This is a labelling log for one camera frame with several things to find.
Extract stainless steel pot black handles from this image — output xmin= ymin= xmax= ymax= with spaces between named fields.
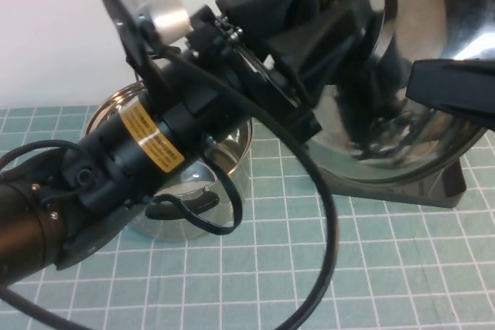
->
xmin=84 ymin=82 xmax=254 ymax=241

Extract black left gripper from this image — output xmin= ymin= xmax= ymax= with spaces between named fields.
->
xmin=162 ymin=0 xmax=378 ymax=144

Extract thin black cable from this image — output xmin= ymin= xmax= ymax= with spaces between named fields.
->
xmin=0 ymin=140 xmax=243 ymax=236

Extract stainless steel lid black knob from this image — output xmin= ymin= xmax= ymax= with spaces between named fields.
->
xmin=301 ymin=0 xmax=495 ymax=190

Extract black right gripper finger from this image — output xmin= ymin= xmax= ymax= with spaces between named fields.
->
xmin=405 ymin=57 xmax=495 ymax=131

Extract green white grid tablecloth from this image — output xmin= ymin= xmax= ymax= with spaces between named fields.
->
xmin=0 ymin=89 xmax=495 ymax=330

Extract black left camera mount bracket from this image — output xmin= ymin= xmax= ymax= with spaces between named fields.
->
xmin=94 ymin=0 xmax=168 ymax=90

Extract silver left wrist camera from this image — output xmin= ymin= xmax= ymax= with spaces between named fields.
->
xmin=96 ymin=0 xmax=191 ymax=43

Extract thick black cable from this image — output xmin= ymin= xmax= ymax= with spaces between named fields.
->
xmin=0 ymin=46 xmax=340 ymax=330

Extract wire lid rack black tray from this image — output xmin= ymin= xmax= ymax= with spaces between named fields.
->
xmin=328 ymin=159 xmax=467 ymax=208

